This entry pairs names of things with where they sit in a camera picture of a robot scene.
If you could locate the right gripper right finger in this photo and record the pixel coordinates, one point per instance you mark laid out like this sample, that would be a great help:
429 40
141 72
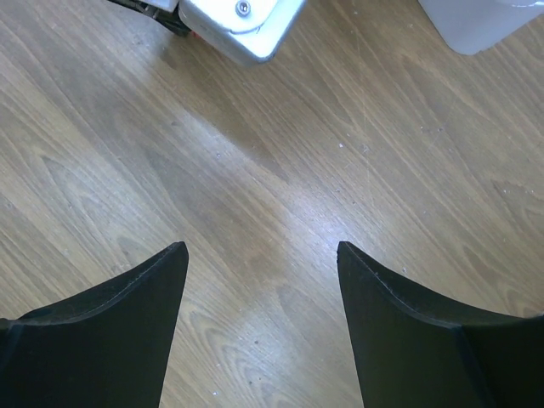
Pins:
414 347

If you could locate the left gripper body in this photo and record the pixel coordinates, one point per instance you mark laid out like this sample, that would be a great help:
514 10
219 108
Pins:
165 13

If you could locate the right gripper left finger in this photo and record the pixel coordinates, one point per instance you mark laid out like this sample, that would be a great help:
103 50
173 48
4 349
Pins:
107 346

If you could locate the drawer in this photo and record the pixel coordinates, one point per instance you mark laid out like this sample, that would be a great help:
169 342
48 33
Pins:
471 26

